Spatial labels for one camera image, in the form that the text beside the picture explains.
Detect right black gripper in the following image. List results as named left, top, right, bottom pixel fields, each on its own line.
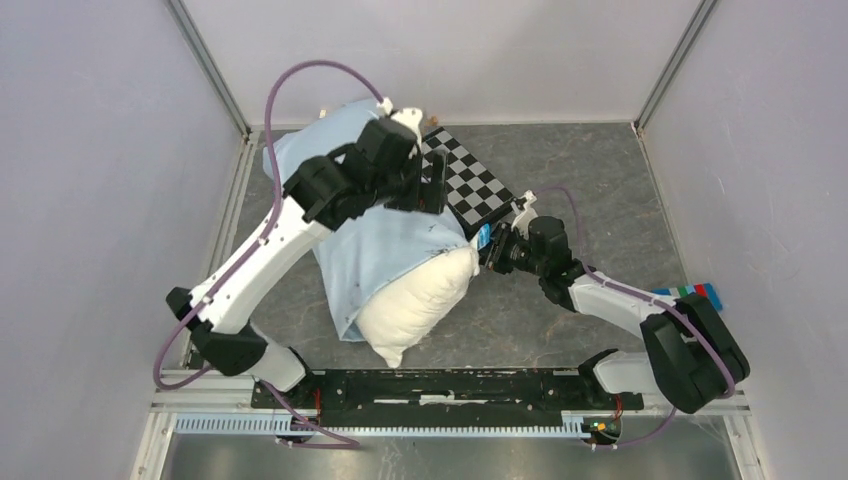
left=460, top=219, right=547, bottom=276

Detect light blue pillowcase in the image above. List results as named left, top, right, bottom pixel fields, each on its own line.
left=273, top=99, right=476, bottom=342

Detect white pillow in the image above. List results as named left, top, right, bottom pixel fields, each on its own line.
left=355, top=246, right=480, bottom=368

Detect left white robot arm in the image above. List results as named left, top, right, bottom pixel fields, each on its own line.
left=167, top=108, right=446, bottom=408

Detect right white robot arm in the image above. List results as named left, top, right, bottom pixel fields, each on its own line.
left=473, top=216, right=751, bottom=414

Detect blue white pillow label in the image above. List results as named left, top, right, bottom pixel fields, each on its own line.
left=473, top=223, right=491, bottom=250

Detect black white checkerboard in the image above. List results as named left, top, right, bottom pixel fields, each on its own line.
left=422, top=127, right=515, bottom=239

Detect red blue green blocks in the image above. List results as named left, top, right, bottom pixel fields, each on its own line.
left=652, top=283, right=723, bottom=312

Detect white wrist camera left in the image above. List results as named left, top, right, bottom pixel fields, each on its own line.
left=376, top=97, right=424, bottom=151

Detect white slotted cable duct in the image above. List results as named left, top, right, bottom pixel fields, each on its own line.
left=173, top=412, right=619, bottom=440

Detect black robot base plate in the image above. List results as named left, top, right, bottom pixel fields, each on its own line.
left=284, top=368, right=644, bottom=427

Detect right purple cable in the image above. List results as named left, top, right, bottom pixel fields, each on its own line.
left=529, top=185, right=738, bottom=452

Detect aluminium rail frame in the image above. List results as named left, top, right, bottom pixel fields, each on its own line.
left=150, top=372, right=255, bottom=413

